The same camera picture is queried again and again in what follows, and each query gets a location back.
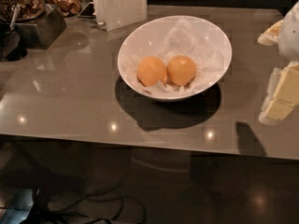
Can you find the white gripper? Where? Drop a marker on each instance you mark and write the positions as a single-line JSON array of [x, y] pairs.
[[290, 34]]

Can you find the orange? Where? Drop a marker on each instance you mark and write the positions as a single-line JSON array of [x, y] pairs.
[[181, 70], [151, 70]]

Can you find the white ceramic bowl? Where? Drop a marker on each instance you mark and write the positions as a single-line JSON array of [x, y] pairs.
[[146, 38]]

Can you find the bowl of dried snacks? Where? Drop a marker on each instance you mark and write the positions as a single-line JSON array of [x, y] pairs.
[[68, 7]]

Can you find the white paper napkin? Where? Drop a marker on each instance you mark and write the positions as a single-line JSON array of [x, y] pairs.
[[202, 52]]

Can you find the glass jar of nuts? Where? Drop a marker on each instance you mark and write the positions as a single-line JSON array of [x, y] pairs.
[[29, 9]]

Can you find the black cup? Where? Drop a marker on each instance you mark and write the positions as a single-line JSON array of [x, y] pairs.
[[11, 45]]

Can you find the metal spoon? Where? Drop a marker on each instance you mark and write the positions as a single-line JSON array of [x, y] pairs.
[[16, 10]]

